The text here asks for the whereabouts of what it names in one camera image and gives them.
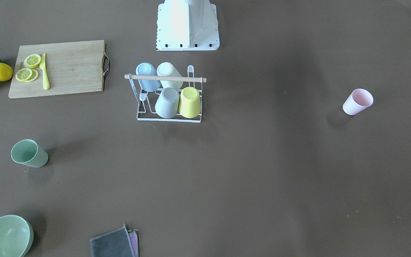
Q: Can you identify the grey cup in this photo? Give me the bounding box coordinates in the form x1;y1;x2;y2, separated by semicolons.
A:
155;88;179;119

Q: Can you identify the yellow cup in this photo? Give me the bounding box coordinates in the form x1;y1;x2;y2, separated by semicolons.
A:
178;87;201;119

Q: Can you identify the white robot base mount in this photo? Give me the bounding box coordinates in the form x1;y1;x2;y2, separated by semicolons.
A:
156;0;220;51

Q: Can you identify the grey folded cloth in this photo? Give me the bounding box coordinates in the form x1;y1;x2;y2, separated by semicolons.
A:
90;226;133;257

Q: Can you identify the green bowl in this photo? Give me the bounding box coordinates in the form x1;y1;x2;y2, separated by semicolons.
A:
0;215;34;257

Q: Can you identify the wooden cutting board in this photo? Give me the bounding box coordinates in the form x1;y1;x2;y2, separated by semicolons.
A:
9;40;107;98

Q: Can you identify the purple cloth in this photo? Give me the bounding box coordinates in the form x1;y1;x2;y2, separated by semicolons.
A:
128;229;139;257

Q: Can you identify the white wire cup rack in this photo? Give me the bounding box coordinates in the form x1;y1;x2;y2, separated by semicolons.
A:
125;62;207;123

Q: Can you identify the yellow plastic knife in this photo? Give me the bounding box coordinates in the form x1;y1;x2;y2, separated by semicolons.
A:
39;53;50;90

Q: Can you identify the mint green cup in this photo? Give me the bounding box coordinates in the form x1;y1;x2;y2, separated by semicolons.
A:
10;139;49;168

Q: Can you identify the lemon slice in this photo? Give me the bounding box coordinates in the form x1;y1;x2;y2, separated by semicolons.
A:
15;68;33;82
24;69;39;82
23;54;41;69

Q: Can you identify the cream white cup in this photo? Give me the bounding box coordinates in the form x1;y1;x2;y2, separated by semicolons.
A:
157;62;184;90

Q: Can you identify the pink cup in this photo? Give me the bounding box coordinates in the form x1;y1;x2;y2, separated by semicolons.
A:
342;89;374;115

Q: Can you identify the light blue cup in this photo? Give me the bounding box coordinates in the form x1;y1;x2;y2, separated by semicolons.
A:
136;62;162;92

